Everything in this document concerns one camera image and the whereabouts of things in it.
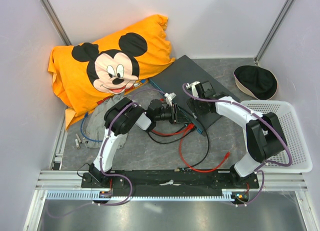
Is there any dark grey network switch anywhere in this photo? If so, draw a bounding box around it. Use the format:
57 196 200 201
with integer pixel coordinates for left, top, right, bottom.
148 54 241 136

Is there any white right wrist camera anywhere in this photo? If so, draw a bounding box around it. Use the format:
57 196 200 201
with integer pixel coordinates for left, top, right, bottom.
186 81 200 98

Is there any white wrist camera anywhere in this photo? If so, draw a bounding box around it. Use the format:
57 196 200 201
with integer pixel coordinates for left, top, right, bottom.
164 92 177 106
186 81 200 98

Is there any grey crumpled cloth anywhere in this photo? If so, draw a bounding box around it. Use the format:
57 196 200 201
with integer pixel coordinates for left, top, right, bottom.
84 94 124 149

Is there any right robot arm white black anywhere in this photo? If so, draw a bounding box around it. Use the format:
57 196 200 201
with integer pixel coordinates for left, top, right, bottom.
182 81 290 188

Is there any white perforated plastic basket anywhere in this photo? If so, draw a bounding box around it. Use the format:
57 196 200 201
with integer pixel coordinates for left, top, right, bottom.
241 100 313 174

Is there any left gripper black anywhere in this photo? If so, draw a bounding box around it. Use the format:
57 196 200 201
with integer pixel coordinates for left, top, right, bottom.
155 104 191 126

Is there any blue network cable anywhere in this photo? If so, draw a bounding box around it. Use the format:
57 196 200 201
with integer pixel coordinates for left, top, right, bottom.
79 112 105 143

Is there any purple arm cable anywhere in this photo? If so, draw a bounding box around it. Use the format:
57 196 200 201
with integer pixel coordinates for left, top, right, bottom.
46 88 167 218
182 83 293 208

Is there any black cap with beige brim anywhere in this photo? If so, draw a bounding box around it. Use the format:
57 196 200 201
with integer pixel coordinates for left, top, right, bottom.
233 65 278 100

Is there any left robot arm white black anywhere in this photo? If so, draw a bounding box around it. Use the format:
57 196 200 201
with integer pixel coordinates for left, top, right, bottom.
88 97 188 188

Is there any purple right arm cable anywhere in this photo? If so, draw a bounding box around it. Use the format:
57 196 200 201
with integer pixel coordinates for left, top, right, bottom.
182 83 293 208

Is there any white slotted cable duct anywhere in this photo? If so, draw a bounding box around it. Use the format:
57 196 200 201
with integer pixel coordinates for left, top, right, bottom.
46 190 235 202

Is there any black network cable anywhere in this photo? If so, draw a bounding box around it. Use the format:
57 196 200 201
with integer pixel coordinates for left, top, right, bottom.
146 118 210 172

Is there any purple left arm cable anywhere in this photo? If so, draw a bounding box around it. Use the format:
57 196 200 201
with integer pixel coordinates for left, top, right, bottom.
46 88 167 218

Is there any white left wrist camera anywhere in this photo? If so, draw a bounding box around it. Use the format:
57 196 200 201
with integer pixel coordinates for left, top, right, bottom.
164 92 177 106

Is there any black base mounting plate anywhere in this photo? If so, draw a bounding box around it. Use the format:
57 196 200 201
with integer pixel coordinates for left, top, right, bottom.
81 169 260 196

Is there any orange Mickey Mouse pillow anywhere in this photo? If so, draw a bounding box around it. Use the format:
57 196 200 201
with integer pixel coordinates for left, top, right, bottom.
47 14 175 129

